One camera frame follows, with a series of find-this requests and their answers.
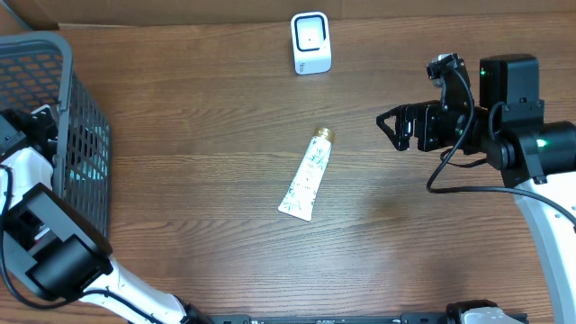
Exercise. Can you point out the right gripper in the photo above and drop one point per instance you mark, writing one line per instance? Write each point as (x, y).
(404, 113)

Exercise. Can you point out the white gold-capped cream tube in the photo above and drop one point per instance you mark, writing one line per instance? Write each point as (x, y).
(300, 198)

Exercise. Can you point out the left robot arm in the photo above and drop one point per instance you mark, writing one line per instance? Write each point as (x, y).
(51, 256)

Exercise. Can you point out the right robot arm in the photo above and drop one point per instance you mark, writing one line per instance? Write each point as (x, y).
(536, 159)

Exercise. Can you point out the white barcode scanner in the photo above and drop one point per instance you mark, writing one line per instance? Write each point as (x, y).
(311, 45)

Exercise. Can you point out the grey plastic shopping basket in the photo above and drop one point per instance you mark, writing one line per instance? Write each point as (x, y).
(37, 69)

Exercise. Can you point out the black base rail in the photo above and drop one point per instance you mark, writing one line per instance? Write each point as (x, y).
(404, 318)

